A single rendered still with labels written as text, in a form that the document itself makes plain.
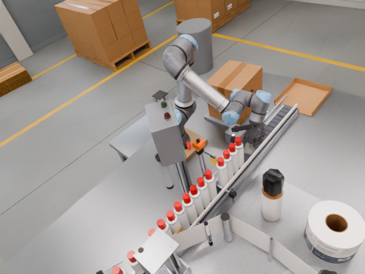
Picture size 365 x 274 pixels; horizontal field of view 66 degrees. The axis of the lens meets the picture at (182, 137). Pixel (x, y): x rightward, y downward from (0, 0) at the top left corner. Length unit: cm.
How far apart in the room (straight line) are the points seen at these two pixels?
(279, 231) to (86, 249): 94
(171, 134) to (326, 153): 102
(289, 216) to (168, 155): 66
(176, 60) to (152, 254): 84
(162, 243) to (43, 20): 583
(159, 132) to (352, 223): 81
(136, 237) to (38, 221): 167
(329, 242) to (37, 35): 610
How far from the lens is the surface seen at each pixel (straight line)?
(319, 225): 126
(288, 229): 139
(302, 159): 170
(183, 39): 145
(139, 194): 164
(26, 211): 320
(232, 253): 133
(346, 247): 124
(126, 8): 467
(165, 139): 101
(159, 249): 109
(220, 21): 520
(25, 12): 641
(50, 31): 660
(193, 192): 127
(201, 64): 392
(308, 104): 205
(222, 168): 137
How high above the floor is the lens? 211
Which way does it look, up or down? 43 degrees down
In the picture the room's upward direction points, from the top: 14 degrees counter-clockwise
